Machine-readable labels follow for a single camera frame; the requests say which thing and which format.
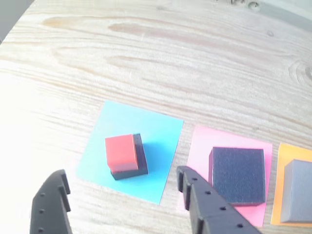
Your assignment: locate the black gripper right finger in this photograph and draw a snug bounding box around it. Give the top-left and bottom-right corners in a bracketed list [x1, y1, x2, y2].
[176, 165, 263, 234]

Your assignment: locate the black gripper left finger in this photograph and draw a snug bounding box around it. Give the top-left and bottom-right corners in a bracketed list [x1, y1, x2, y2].
[29, 169, 73, 234]

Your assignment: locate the medium dark block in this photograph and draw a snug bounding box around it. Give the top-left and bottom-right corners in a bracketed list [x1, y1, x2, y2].
[208, 146, 266, 207]

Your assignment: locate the large grey block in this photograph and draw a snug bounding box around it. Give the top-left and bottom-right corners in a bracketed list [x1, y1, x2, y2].
[280, 159, 312, 224]

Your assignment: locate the small red cube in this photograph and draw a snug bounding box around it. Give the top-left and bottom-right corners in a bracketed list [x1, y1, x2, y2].
[104, 134, 139, 171]

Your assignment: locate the small dark cube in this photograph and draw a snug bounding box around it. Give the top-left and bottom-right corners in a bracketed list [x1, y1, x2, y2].
[110, 133, 149, 181]

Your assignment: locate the pink paper sheet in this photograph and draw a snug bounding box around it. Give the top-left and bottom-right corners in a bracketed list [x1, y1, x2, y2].
[180, 125, 273, 227]

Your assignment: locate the orange paper sheet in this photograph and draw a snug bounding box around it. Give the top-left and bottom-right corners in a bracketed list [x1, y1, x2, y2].
[270, 142, 312, 229]

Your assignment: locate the blue paper sheet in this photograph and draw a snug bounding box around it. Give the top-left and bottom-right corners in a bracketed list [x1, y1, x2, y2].
[75, 99, 184, 205]

